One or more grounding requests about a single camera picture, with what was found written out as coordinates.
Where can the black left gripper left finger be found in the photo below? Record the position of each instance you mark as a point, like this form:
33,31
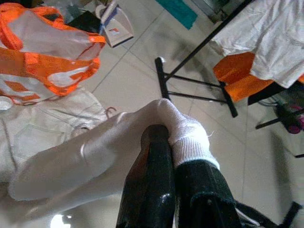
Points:
152,178

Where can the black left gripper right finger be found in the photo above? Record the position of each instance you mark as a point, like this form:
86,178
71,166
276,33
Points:
204,194

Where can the thin white shirt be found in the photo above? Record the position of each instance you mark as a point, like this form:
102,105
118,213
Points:
95,154

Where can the pink vacuum cleaner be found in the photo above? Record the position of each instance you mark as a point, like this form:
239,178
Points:
297,126

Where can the orange shirt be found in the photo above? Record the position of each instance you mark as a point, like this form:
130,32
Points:
237,78

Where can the cream trousers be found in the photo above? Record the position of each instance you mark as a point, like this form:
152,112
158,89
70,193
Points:
35,126

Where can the orange white shopping bag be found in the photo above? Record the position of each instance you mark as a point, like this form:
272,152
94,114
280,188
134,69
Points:
47,69

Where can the teal floor mat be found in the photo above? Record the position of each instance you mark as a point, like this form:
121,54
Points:
178,12

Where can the black plastic bag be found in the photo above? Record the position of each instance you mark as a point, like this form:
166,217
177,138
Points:
85,21

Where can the off-white pocketed garment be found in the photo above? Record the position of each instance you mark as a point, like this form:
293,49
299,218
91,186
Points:
273,35

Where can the black clothes rack silver rail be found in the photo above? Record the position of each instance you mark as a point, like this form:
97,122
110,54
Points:
162,78

